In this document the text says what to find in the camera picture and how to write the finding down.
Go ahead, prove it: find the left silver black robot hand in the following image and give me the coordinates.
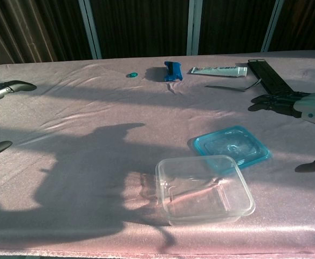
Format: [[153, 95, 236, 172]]
[[0, 80, 37, 159]]

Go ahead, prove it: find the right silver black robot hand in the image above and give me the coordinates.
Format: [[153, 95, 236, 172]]
[[247, 90, 315, 173]]

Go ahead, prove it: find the clear plastic container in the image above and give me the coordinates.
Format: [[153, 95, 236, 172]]
[[155, 154, 256, 227], [193, 125, 272, 171]]

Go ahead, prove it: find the long black bar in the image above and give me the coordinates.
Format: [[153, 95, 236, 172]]
[[246, 58, 311, 97]]

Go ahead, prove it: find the metal spoon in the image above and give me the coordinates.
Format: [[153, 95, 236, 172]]
[[204, 78, 263, 93]]

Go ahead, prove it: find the white toothpaste tube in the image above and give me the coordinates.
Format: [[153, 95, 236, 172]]
[[190, 65, 248, 78]]

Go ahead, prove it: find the pink tablecloth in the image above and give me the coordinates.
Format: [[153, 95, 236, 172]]
[[0, 49, 315, 257]]

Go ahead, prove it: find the blue rectangular block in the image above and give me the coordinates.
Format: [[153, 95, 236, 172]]
[[163, 61, 184, 83]]

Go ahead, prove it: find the dark brown curtain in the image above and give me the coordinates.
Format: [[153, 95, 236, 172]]
[[0, 0, 315, 65]]

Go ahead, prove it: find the grey metal frame post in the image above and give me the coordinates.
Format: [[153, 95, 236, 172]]
[[187, 0, 203, 56], [77, 0, 103, 60], [261, 0, 285, 53]]

